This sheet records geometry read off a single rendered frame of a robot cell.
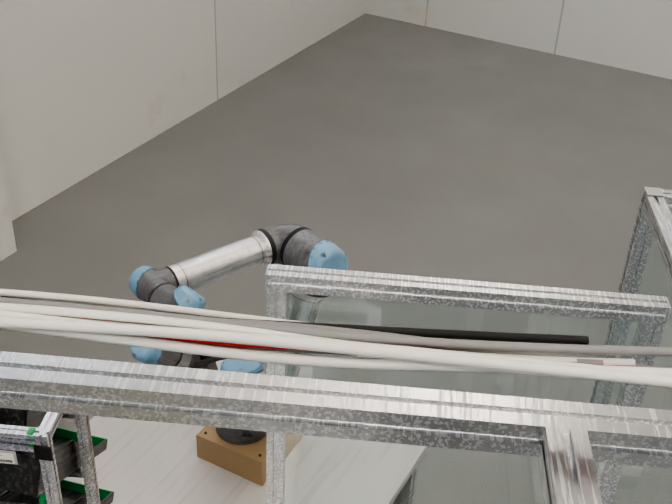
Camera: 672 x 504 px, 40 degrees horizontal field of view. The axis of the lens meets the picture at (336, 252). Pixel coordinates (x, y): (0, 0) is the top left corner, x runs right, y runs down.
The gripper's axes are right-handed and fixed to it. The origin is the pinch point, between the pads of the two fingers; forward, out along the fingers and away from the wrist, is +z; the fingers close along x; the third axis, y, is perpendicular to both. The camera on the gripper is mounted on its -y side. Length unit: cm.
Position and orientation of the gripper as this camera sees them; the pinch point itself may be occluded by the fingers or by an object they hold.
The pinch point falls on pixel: (231, 370)
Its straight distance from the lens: 239.2
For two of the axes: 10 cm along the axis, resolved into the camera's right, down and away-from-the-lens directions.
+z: 4.2, 3.0, 8.5
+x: 3.3, 8.3, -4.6
